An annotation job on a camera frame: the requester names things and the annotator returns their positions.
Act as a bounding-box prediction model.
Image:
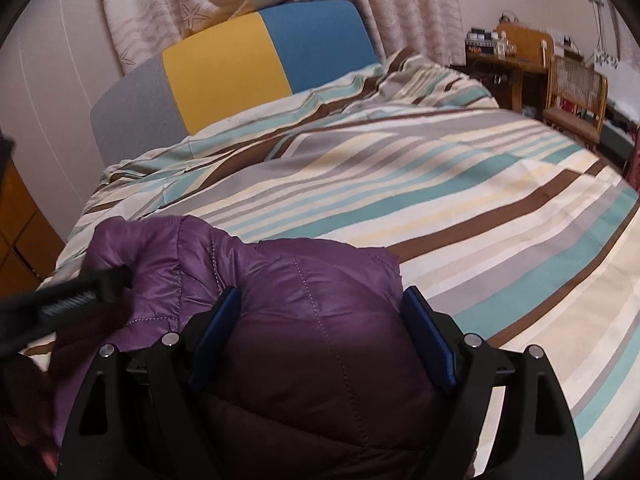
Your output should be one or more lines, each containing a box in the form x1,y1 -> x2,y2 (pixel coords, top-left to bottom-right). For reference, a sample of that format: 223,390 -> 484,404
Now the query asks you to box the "beige patterned curtain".
97,0 -> 466,73

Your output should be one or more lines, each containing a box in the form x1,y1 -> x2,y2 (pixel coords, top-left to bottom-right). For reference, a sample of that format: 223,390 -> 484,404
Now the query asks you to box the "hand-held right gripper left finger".
57,286 -> 242,480

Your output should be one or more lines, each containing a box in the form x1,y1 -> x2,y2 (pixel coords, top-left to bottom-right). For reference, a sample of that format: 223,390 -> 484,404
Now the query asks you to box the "orange wooden cabinet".
0,164 -> 66,297

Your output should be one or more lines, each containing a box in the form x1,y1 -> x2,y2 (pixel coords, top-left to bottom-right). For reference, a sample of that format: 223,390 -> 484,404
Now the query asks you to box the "wicker chair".
541,55 -> 609,152

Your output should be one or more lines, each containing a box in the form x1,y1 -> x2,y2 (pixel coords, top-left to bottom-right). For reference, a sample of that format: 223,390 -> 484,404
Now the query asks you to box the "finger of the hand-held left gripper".
0,265 -> 135,356

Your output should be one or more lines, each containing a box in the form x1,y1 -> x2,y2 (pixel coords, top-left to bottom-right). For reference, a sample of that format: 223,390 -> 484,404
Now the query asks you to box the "brown wooden desk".
465,22 -> 557,117

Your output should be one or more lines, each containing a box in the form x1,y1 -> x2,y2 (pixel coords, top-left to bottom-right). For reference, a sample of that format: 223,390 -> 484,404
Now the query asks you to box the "grey yellow blue headboard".
90,0 -> 378,168

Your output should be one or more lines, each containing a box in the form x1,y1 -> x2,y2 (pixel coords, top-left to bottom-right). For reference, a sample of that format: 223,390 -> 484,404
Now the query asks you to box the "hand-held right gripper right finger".
402,286 -> 584,480

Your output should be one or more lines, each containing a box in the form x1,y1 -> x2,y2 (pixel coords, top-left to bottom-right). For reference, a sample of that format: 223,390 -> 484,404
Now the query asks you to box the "striped bed cover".
25,47 -> 640,480

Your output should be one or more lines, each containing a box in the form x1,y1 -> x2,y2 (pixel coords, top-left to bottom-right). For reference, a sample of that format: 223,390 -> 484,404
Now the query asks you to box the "purple quilted puffer jacket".
52,215 -> 453,480

